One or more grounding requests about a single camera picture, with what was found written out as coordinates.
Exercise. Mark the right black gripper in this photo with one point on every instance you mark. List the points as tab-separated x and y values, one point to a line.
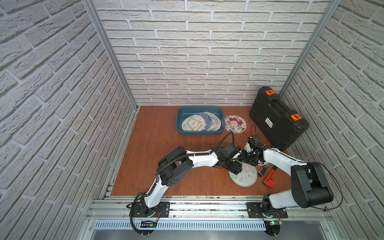
243	158

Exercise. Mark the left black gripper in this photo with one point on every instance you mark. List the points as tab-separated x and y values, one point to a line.
235	166

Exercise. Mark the green bunny coaster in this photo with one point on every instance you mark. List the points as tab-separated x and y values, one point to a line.
247	177

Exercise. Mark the white alpaca coaster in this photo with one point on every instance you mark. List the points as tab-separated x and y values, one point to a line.
194	123

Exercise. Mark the green tulip coaster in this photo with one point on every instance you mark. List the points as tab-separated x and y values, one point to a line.
216	122

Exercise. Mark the purple bunny coaster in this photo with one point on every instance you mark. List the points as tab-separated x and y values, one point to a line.
207	116

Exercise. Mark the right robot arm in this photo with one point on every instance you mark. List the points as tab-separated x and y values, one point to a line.
309	185

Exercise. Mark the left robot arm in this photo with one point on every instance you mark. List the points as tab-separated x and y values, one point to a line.
174	167

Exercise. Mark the teal plastic storage box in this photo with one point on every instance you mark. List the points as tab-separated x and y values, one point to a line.
184	112

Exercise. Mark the pale moon bunny coaster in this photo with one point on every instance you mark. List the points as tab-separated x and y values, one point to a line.
248	148

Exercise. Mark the yellow black screwdriver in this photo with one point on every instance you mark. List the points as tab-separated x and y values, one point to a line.
262	171

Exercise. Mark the red black screwdriver tool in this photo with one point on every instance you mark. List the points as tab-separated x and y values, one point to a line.
268	181

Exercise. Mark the red rose floral coaster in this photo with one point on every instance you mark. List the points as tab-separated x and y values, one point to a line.
235	124

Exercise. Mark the black tool case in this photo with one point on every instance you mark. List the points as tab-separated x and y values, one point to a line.
281	125

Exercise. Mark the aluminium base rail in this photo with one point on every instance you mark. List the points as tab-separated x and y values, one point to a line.
205	213

